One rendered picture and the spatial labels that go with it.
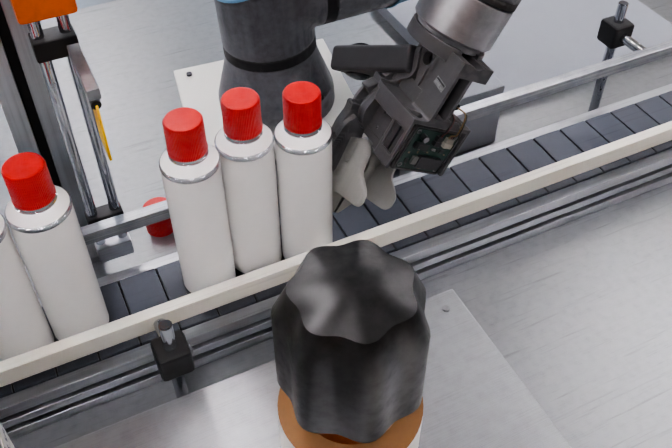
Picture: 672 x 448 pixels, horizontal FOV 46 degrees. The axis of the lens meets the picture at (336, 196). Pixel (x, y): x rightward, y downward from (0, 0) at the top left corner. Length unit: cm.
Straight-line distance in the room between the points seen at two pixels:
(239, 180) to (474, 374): 27
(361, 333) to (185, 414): 35
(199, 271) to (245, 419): 14
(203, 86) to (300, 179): 43
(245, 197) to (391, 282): 33
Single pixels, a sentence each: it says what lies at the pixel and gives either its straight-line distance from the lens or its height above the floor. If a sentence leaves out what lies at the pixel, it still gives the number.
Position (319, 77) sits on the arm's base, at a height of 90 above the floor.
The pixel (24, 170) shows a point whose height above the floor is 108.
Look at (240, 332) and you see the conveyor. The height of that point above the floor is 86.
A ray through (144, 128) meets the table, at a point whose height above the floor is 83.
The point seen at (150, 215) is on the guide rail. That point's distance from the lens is 76.
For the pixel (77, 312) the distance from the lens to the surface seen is 74.
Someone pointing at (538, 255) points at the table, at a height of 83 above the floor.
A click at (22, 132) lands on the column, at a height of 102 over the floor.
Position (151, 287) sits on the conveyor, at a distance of 81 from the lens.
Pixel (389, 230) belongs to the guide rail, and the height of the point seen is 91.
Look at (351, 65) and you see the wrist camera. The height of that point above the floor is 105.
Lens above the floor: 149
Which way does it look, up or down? 44 degrees down
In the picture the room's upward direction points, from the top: straight up
